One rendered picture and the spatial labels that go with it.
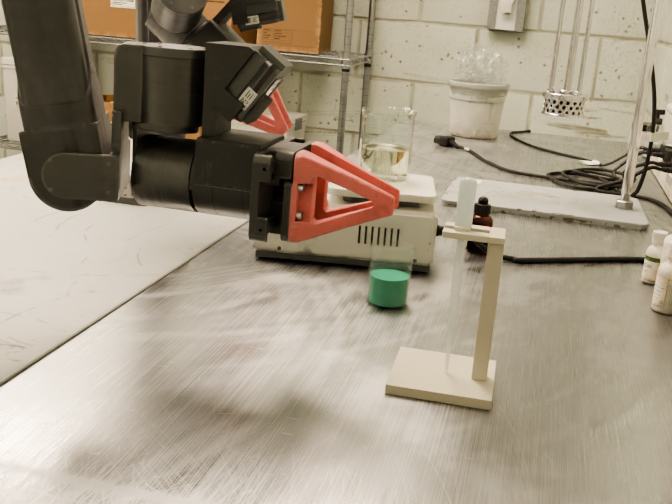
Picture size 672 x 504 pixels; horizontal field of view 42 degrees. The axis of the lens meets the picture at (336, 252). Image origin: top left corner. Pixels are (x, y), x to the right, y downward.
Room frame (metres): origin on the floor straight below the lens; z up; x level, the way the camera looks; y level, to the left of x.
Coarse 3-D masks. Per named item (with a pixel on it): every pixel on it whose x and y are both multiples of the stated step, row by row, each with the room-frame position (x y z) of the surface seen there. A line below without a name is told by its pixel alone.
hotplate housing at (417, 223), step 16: (400, 208) 0.93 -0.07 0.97; (416, 208) 0.93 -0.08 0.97; (432, 208) 0.94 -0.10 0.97; (368, 224) 0.92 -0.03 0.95; (384, 224) 0.92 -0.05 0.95; (400, 224) 0.91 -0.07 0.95; (416, 224) 0.91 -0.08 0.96; (432, 224) 0.91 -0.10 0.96; (272, 240) 0.92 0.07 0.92; (320, 240) 0.92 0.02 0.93; (336, 240) 0.92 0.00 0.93; (352, 240) 0.92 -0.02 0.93; (368, 240) 0.92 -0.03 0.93; (416, 240) 0.91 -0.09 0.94; (432, 240) 0.92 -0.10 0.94; (272, 256) 0.93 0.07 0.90; (288, 256) 0.92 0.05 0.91; (304, 256) 0.92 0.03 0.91; (320, 256) 0.92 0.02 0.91; (336, 256) 0.92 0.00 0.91; (352, 256) 0.92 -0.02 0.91; (368, 256) 0.92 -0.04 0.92; (416, 256) 0.91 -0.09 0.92; (432, 256) 0.92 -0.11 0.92
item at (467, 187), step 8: (464, 184) 0.63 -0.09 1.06; (472, 184) 0.63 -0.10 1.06; (464, 192) 0.63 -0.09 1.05; (472, 192) 0.63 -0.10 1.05; (464, 200) 0.63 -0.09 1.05; (472, 200) 0.63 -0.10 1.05; (456, 208) 0.63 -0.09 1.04; (464, 208) 0.63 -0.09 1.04; (472, 208) 0.63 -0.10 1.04; (456, 216) 0.63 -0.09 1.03; (464, 216) 0.63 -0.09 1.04; (472, 216) 0.63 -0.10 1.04; (456, 224) 0.63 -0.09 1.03; (464, 224) 0.63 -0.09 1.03
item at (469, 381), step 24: (480, 240) 0.62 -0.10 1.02; (504, 240) 0.61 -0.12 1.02; (480, 312) 0.62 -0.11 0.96; (480, 336) 0.62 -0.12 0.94; (408, 360) 0.65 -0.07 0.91; (432, 360) 0.66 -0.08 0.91; (456, 360) 0.66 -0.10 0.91; (480, 360) 0.62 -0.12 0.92; (408, 384) 0.61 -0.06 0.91; (432, 384) 0.61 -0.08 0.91; (456, 384) 0.61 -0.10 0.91; (480, 384) 0.62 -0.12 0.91; (480, 408) 0.59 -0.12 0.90
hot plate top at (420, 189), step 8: (416, 176) 1.02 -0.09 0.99; (424, 176) 1.03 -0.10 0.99; (328, 184) 0.94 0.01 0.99; (408, 184) 0.97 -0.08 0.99; (416, 184) 0.98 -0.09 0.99; (424, 184) 0.98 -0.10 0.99; (432, 184) 0.98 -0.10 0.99; (328, 192) 0.93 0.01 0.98; (336, 192) 0.92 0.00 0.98; (344, 192) 0.92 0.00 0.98; (352, 192) 0.92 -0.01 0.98; (400, 192) 0.93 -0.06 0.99; (408, 192) 0.93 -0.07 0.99; (416, 192) 0.93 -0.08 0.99; (424, 192) 0.94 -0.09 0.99; (432, 192) 0.94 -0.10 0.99; (400, 200) 0.92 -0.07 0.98; (408, 200) 0.92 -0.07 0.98; (416, 200) 0.92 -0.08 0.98; (424, 200) 0.92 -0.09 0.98; (432, 200) 0.92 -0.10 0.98
